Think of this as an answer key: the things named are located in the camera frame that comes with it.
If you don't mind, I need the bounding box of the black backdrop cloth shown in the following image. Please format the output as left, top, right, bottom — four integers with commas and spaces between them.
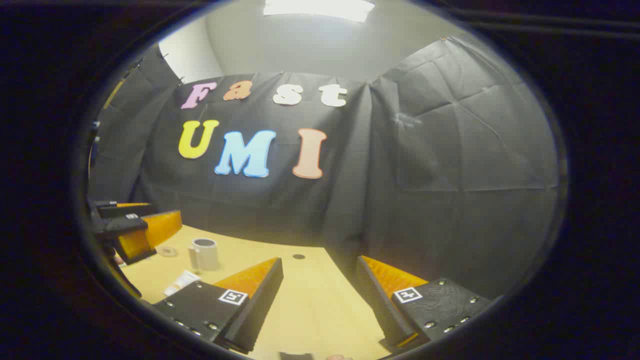
89, 35, 560, 301

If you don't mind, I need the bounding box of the white cup with wooden handle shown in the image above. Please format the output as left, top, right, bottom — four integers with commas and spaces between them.
188, 238, 220, 272

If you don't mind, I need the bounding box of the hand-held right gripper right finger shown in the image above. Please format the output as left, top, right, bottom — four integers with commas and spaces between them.
356, 255, 493, 353

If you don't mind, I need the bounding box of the white toothpaste tube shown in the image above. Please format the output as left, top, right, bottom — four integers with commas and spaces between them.
164, 270, 202, 297

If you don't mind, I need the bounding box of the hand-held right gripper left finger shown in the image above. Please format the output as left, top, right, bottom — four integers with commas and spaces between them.
150, 257, 284, 355

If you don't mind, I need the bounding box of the wooden desktop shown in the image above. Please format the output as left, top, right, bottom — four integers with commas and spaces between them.
120, 225, 396, 360

